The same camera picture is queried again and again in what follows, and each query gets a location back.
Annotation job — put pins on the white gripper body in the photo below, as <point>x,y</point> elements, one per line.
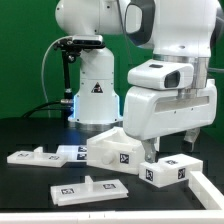
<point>150,113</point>

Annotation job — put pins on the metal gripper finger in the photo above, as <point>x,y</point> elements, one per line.
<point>190,139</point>
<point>150,150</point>

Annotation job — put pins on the white cabinet top block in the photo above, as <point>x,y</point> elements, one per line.
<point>169,170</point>

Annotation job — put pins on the white cabinet body box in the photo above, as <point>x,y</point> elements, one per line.
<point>114,150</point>

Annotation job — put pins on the white door panel front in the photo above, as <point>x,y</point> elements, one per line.
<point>88,192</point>

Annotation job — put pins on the white door panel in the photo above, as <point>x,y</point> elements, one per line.
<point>37,158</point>
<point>88,192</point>

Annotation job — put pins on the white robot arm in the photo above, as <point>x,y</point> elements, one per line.
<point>178,31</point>

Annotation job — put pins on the white L-shaped fence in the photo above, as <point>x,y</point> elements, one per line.
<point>209,196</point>

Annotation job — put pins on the white marker sheet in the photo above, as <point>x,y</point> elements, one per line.
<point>74,153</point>

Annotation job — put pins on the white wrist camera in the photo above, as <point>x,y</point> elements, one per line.
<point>160,75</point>

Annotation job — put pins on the black camera on stand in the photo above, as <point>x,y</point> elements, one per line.
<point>71,48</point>

